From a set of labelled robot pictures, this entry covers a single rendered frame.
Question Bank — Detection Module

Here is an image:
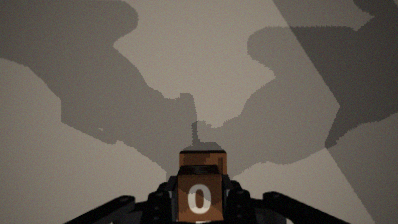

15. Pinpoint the brown cube with white 0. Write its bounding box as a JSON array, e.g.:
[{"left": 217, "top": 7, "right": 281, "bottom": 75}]
[{"left": 176, "top": 165, "right": 223, "bottom": 222}]

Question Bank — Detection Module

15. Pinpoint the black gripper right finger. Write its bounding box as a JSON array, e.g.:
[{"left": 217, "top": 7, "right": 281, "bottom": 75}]
[{"left": 221, "top": 174, "right": 350, "bottom": 224}]

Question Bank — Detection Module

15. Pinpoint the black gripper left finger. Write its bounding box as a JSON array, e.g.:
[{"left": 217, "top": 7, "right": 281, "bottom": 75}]
[{"left": 64, "top": 176, "right": 177, "bottom": 224}]

